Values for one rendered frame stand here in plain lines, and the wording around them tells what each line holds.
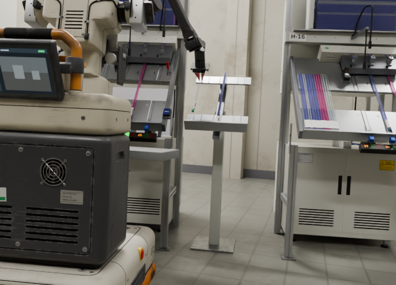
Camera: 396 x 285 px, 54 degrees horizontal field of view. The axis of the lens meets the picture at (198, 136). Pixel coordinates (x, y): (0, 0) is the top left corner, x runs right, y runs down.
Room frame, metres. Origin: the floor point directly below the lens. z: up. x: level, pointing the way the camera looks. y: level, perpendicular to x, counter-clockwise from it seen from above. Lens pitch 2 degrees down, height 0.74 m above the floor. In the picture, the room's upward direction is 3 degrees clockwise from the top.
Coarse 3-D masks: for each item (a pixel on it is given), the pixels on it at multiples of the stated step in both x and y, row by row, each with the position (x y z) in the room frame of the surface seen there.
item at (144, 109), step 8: (136, 104) 2.32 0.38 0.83; (144, 104) 2.32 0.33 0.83; (152, 104) 2.32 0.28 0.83; (160, 104) 2.32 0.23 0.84; (136, 112) 2.28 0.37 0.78; (144, 112) 2.27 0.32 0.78; (152, 112) 2.27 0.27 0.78; (160, 112) 2.27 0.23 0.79; (136, 120) 2.23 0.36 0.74; (144, 120) 2.23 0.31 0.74; (152, 120) 2.23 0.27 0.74; (160, 120) 2.23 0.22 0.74
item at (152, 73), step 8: (128, 64) 2.58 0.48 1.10; (136, 64) 2.58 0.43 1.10; (152, 64) 2.57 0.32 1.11; (112, 72) 2.53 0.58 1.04; (128, 72) 2.52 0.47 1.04; (136, 72) 2.52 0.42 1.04; (144, 72) 2.52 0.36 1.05; (152, 72) 2.52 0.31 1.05; (160, 72) 2.52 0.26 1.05; (128, 80) 2.48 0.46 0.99; (136, 80) 2.48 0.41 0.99; (144, 80) 2.47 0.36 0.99; (152, 80) 2.47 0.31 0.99; (160, 80) 2.47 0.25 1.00; (168, 80) 2.46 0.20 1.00
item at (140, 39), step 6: (120, 36) 2.66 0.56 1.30; (126, 36) 2.66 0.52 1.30; (132, 36) 2.66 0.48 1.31; (138, 36) 2.66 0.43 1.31; (144, 36) 2.66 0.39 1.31; (150, 36) 2.65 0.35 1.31; (156, 36) 2.65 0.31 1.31; (168, 36) 2.65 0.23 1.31; (174, 36) 2.65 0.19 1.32; (120, 42) 2.63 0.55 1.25; (126, 42) 2.63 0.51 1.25; (132, 42) 2.62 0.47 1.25; (138, 42) 2.62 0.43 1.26; (144, 42) 2.61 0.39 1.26; (150, 42) 2.61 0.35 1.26; (156, 42) 2.61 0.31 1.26; (162, 42) 2.60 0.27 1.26; (168, 42) 2.60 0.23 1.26; (174, 42) 2.60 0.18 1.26; (174, 48) 2.63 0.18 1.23
